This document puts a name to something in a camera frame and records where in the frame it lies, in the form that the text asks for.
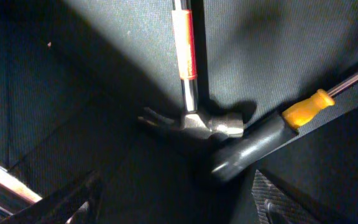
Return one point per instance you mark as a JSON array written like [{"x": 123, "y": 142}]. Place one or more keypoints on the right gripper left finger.
[{"x": 77, "y": 202}]

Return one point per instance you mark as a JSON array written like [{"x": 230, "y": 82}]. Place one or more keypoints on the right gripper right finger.
[{"x": 266, "y": 198}]

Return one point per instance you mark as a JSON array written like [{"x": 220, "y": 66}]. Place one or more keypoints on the black yellow screwdriver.
[{"x": 272, "y": 132}]

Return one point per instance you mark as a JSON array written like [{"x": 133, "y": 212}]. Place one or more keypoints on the small claw hammer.
[{"x": 194, "y": 121}]

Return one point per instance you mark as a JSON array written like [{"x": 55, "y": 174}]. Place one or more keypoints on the dark green open box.
[{"x": 76, "y": 75}]

